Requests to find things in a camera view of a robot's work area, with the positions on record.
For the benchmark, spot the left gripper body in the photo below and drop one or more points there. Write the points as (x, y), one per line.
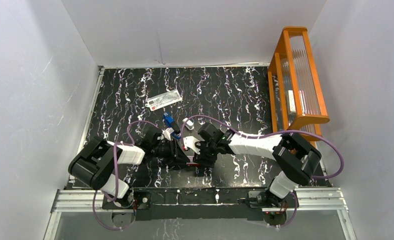
(176, 151)

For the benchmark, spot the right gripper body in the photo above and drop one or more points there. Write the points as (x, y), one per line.
(207, 152)

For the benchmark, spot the red white staple box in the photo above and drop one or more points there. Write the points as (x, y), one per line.
(193, 164)

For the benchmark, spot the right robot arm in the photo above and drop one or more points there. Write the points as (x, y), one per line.
(296, 157)

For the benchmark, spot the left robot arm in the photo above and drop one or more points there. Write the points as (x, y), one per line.
(96, 165)

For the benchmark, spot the white plastic package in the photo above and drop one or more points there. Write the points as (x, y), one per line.
(164, 99)

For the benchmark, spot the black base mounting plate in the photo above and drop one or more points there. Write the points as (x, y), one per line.
(248, 203)

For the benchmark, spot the orange wooden rack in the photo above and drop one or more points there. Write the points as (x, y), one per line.
(296, 97)

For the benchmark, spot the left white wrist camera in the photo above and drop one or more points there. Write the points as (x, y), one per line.
(167, 133)

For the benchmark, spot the aluminium frame rail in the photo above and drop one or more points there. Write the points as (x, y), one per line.
(322, 214)

